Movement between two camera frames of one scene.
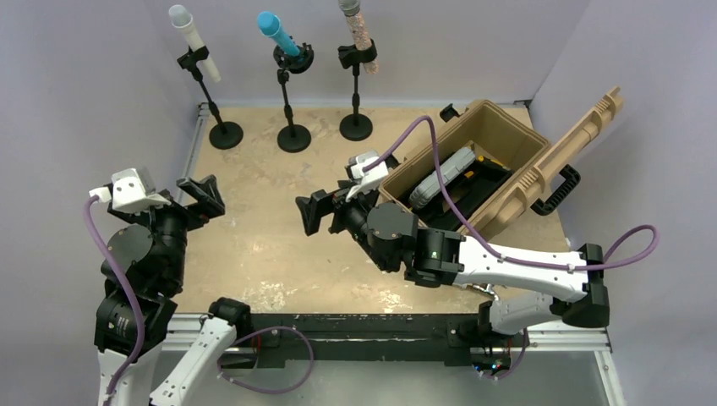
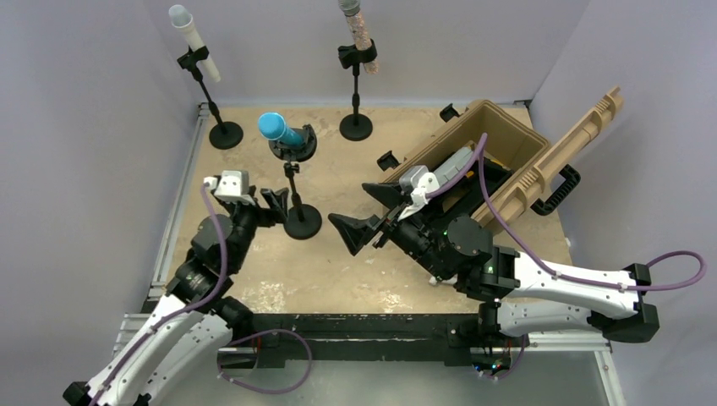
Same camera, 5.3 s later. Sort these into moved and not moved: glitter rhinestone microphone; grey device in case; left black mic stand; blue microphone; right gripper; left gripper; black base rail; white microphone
Moved: left gripper; right gripper; blue microphone
Not moved: glitter rhinestone microphone; grey device in case; left black mic stand; black base rail; white microphone
